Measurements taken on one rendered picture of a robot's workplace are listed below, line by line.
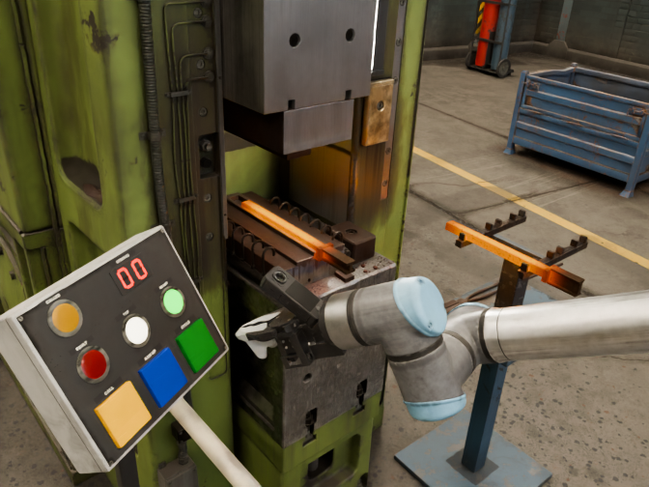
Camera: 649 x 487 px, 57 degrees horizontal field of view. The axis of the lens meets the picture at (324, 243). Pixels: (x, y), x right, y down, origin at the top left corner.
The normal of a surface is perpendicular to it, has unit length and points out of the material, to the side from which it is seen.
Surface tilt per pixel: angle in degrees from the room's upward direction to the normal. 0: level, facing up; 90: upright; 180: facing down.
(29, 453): 0
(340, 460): 90
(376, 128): 90
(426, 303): 56
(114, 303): 60
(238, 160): 90
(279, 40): 90
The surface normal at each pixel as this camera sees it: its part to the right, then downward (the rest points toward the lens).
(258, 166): 0.65, 0.38
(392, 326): -0.43, 0.34
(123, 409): 0.81, -0.24
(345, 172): -0.76, 0.28
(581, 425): 0.04, -0.88
